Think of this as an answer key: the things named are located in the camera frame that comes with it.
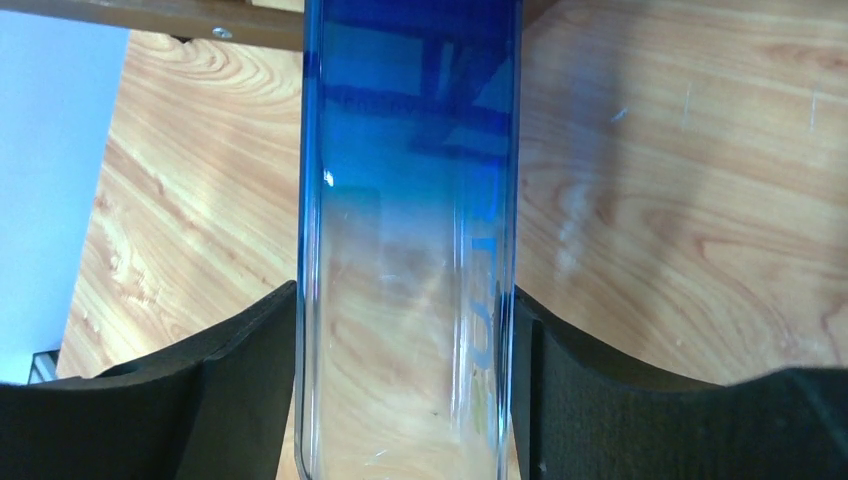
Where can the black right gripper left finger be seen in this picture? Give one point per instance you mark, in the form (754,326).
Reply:
(211,406)

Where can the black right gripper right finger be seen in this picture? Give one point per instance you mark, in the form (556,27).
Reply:
(582,409)

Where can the blue clear bottle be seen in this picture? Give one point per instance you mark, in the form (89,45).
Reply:
(406,255)

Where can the brown wooden wine rack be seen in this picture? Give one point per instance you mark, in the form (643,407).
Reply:
(231,21)

